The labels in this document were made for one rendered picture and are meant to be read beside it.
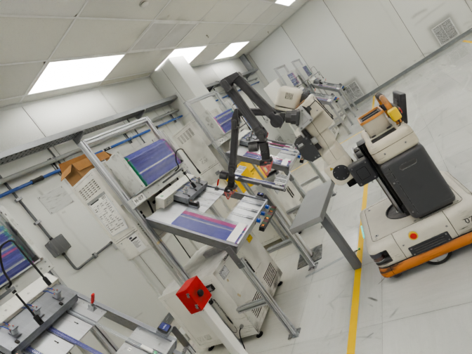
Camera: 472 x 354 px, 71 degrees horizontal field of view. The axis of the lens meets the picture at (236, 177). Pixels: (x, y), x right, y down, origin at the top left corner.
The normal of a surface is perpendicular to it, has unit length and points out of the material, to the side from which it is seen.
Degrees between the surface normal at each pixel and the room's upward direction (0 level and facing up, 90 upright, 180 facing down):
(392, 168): 90
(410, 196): 90
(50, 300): 47
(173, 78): 90
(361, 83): 90
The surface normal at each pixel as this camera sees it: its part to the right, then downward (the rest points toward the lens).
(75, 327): 0.12, -0.88
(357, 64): -0.37, 0.38
